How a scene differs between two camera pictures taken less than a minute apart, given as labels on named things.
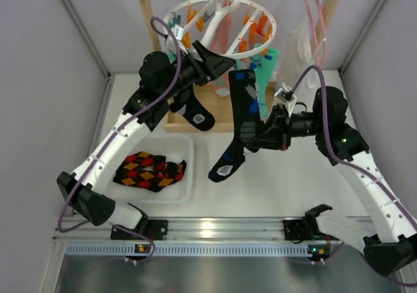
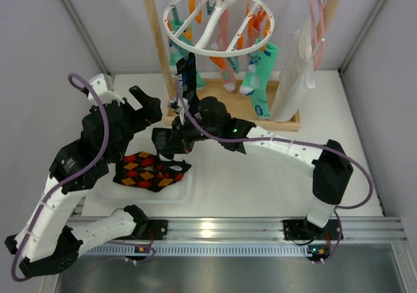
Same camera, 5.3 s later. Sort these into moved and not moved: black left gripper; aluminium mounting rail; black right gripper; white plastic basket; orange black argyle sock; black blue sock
Moved: black blue sock; black left gripper; black right gripper
Not moved: aluminium mounting rail; orange black argyle sock; white plastic basket
